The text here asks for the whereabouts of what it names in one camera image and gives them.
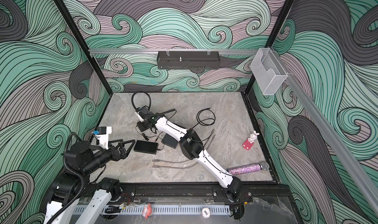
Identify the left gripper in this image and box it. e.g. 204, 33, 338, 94
84, 137, 135, 176

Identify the small black power adapter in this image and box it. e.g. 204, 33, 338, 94
135, 126, 165, 151

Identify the small black ribbed switch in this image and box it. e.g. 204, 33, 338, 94
133, 140, 158, 155

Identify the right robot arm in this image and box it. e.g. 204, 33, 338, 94
132, 91, 243, 202

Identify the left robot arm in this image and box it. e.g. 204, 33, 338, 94
44, 132, 136, 224

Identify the pink bunny figurine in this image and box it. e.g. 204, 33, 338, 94
242, 131, 260, 150

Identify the round white pink object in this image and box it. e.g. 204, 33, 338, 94
201, 208, 211, 219

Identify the glittery purple microphone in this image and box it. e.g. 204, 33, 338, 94
227, 161, 270, 175

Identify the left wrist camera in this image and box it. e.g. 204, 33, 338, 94
93, 126, 112, 150

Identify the large black network switch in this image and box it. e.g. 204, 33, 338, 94
162, 134, 178, 149

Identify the coiled black cable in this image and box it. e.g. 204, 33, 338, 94
191, 107, 217, 130

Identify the pink toy on duct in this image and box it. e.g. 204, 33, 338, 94
142, 203, 153, 220

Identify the white slotted cable duct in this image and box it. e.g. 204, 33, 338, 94
72, 204, 231, 216

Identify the upper grey ethernet cable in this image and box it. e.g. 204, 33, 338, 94
152, 129, 215, 164

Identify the black perforated wall tray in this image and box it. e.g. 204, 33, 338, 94
157, 51, 221, 71

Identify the clear acrylic wall box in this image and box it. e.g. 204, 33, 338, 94
250, 48, 287, 96

